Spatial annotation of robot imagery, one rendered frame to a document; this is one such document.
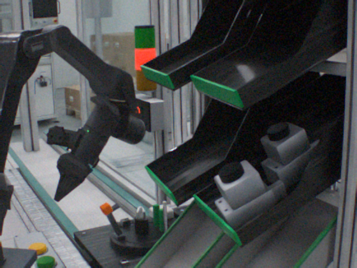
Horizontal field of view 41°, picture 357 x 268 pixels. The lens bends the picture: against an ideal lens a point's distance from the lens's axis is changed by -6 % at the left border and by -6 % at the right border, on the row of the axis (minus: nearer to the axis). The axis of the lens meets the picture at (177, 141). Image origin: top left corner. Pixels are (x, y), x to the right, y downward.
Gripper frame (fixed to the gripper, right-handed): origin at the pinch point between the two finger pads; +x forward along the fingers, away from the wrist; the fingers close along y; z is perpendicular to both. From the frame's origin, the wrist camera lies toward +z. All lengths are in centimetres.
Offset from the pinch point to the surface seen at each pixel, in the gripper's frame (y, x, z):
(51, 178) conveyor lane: -64, 18, 10
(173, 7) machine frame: -89, -55, 6
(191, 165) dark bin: 21.8, -17.9, -16.8
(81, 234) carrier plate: -9.6, 11.3, -7.8
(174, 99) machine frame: -96, -25, -13
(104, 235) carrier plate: -9.1, 8.4, -12.3
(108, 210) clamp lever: 0.0, 0.7, -10.0
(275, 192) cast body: 40, -22, -25
